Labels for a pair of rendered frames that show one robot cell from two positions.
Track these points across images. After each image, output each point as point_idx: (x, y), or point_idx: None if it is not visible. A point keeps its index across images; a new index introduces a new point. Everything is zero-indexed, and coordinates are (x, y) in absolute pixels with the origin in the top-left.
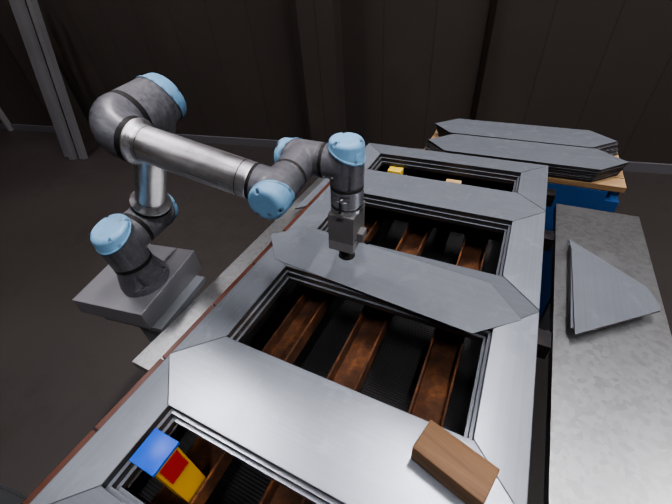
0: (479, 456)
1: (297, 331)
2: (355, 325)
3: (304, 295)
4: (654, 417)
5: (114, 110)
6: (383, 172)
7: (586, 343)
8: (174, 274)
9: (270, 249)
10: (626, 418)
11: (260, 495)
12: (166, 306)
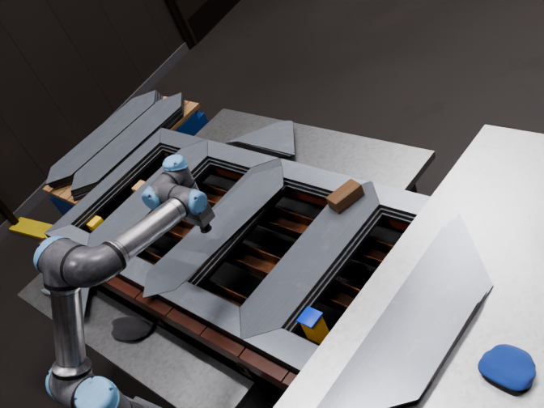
0: (344, 183)
1: None
2: (245, 263)
3: None
4: (342, 144)
5: (95, 248)
6: (103, 222)
7: (299, 155)
8: (134, 400)
9: (162, 295)
10: (340, 153)
11: None
12: None
